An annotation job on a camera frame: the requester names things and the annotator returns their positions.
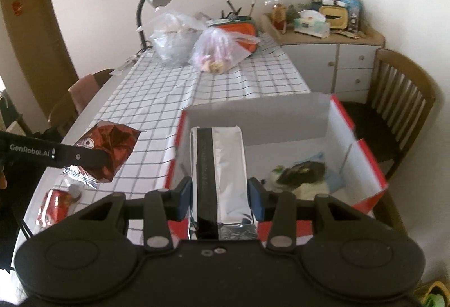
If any yellow green basket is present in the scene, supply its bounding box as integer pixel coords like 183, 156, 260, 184
414, 280, 448, 307

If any dark wooden slatted chair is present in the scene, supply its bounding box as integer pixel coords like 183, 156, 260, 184
337, 48, 437, 182

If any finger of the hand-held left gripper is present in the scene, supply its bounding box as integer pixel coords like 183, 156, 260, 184
54, 143, 111, 171

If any tissue box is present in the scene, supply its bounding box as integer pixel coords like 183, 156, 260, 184
293, 9, 332, 38

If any white black checked tablecloth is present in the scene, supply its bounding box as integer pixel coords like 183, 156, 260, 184
21, 38, 312, 249

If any brown wooden door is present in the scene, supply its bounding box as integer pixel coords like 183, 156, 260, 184
0, 0, 79, 91

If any black cookie packet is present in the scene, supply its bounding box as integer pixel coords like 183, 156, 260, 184
276, 160, 330, 189

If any wooden grey cabinet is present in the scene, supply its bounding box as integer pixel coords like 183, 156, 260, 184
259, 13, 386, 104

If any wooden chair with cloth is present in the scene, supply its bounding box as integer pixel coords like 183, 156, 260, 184
47, 68, 116, 136

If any red-brown triangular snack packet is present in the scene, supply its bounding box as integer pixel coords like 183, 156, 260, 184
62, 120, 142, 190

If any red cardboard box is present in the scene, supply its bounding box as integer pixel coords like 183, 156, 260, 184
165, 92, 388, 249

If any amber glass bottle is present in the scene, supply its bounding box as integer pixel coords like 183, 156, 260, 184
270, 0, 288, 31

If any yellow radio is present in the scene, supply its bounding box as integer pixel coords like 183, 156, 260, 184
318, 4, 349, 31

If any blue patterned container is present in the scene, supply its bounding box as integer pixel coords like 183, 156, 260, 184
346, 0, 364, 31

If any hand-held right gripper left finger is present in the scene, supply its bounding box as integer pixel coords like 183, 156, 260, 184
78, 176, 193, 252

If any yellow snack packet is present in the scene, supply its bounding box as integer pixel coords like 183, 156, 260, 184
291, 183, 332, 203

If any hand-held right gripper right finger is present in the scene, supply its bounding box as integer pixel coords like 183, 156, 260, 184
247, 178, 368, 253

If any pink clear plastic bag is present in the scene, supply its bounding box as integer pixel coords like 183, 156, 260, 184
189, 27, 260, 75

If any orange red tray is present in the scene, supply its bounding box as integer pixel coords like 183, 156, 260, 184
207, 19, 261, 55

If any red snack packet silver seam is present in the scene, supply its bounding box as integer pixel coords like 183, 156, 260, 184
34, 187, 84, 227

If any light blue snack packet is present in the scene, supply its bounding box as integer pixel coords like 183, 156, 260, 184
314, 152, 344, 190

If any silver black snack packet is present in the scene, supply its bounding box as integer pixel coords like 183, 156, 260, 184
188, 125, 258, 241

